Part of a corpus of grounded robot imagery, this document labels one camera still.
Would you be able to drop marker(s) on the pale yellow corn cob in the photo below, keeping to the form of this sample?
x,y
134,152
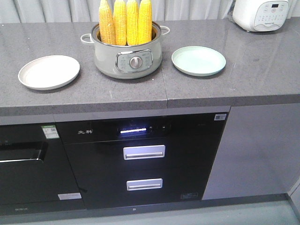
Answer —
x,y
106,25

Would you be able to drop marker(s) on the bright yellow corn cob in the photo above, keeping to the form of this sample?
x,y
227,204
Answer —
x,y
145,22

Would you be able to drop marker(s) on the black disinfection cabinet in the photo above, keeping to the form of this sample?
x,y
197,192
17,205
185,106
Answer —
x,y
95,152

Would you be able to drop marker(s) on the pale green electric pot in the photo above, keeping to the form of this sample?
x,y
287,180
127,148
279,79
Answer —
x,y
127,62

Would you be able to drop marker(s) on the mint green round plate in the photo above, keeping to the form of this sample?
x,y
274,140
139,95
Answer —
x,y
198,61

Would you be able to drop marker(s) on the white round plate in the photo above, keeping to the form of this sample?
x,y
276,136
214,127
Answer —
x,y
49,72

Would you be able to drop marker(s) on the grey cabinet door panel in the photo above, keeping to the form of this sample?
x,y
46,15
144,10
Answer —
x,y
259,152

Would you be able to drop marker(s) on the black built-in dishwasher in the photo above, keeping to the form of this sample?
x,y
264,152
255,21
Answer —
x,y
35,173

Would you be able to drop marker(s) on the white rice cooker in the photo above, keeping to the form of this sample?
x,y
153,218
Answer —
x,y
260,15

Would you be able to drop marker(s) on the grey pleated curtain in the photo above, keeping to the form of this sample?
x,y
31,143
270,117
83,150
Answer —
x,y
61,11

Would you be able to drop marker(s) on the upper silver drawer handle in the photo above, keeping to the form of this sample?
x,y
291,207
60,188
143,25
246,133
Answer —
x,y
144,152

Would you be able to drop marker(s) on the silver drawer handle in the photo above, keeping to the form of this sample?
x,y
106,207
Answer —
x,y
134,185
144,152

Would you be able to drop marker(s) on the lower silver drawer handle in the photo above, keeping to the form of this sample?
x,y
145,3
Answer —
x,y
134,185

